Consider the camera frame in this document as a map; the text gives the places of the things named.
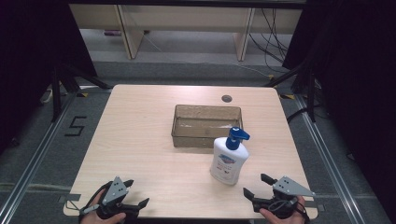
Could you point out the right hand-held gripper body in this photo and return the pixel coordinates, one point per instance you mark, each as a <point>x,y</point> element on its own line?
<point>288,189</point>

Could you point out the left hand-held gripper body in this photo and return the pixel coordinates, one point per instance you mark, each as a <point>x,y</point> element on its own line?
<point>115,190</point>

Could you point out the white pump bottle blue cap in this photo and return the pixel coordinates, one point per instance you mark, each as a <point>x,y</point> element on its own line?
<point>229,161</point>

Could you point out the clear brown plastic bin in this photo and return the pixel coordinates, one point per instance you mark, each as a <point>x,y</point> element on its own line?
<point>193,126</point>

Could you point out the person's right hand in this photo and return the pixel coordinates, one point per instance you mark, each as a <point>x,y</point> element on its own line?
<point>289,220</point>

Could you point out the person's left hand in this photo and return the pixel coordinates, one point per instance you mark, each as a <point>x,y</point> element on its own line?
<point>90,217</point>

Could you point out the round grey table grommet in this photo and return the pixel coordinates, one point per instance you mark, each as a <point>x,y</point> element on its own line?
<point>226,98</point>

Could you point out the black metal stand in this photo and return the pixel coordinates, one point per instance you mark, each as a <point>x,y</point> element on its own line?
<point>310,93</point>
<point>56,93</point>

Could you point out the black curtain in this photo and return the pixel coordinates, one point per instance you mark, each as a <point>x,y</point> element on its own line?
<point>34,62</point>
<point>358,77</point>

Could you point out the beige wooden desk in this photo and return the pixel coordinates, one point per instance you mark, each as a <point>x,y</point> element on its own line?
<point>186,17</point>

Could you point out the metal floor rail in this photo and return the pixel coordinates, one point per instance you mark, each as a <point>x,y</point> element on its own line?
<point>327,161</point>
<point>37,155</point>

